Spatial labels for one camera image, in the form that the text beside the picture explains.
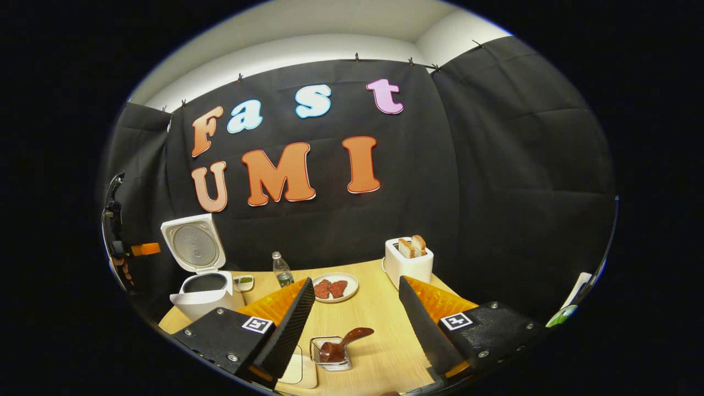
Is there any clear plastic rice container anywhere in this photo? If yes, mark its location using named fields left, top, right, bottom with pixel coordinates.
left=277, top=345, right=318, bottom=390

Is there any brown wooden spoon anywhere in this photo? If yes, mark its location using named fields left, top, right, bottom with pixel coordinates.
left=319, top=327, right=375, bottom=364

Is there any white toaster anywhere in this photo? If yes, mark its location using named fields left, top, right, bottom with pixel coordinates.
left=382, top=238, right=435, bottom=290

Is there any clear plastic water bottle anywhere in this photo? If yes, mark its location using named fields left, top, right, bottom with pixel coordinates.
left=272, top=251, right=295, bottom=288

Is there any black backdrop cloth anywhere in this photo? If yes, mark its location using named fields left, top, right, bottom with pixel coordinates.
left=102, top=36, right=617, bottom=325

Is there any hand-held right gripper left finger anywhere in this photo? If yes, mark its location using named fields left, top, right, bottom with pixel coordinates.
left=172, top=277, right=317, bottom=391

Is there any white rice cooker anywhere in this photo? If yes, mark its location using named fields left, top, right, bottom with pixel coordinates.
left=159, top=213, right=246, bottom=321

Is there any metal wire chopstick holder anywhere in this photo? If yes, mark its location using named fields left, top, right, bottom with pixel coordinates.
left=310, top=335, right=354, bottom=372

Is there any white round plate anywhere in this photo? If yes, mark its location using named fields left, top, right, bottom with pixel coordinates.
left=312, top=272, right=360, bottom=304

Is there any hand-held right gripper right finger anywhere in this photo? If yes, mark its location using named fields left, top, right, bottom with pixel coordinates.
left=398, top=276, right=549, bottom=381

